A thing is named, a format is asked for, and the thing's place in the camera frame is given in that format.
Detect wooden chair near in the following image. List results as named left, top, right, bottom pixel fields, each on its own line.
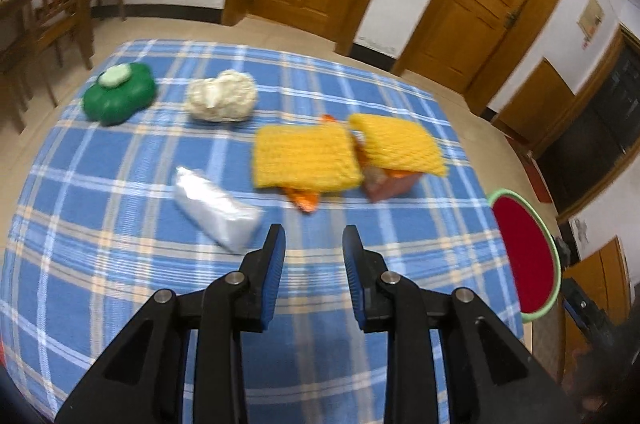
left=0, top=0, right=93, bottom=105

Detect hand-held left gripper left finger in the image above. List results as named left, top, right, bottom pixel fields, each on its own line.
left=55, top=225, right=287, bottom=424

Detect cream foam net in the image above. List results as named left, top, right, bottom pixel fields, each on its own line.
left=186, top=70, right=258, bottom=123

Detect dark slippers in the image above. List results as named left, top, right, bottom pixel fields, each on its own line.
left=552, top=236, right=574, bottom=266

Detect small yellow foam net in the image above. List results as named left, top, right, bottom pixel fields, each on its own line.
left=253, top=124, right=364, bottom=193

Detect large yellow foam net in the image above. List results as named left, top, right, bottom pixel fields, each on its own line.
left=348, top=113, right=447, bottom=177

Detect low wooden wall cabinet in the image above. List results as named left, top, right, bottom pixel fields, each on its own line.
left=492, top=58, right=576, bottom=147

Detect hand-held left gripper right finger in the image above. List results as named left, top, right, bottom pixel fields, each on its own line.
left=342, top=226, right=581, bottom=424

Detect red basin green rim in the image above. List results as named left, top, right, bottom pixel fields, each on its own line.
left=487, top=188, right=562, bottom=322

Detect dark metal door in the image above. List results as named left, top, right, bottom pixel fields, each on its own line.
left=532, top=24, right=640, bottom=216

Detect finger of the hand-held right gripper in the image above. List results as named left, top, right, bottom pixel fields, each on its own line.
left=562, top=279, right=609, bottom=341

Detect brown cardboard box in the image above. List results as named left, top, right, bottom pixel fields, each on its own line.
left=361, top=164, right=426, bottom=204

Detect blue plaid blanket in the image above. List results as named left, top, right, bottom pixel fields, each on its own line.
left=0, top=39, right=525, bottom=424

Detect wooden door brass lock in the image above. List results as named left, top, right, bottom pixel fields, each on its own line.
left=395, top=0, right=581, bottom=105

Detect wooden floor cabinet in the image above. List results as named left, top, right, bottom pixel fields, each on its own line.
left=565, top=236, right=633, bottom=302

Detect green plush toy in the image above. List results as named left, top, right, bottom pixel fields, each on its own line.
left=82, top=63, right=157, bottom=126

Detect beige wall panel box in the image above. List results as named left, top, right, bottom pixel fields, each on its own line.
left=577, top=0, right=605, bottom=39

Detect red doormat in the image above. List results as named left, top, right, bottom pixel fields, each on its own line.
left=505, top=134, right=552, bottom=205

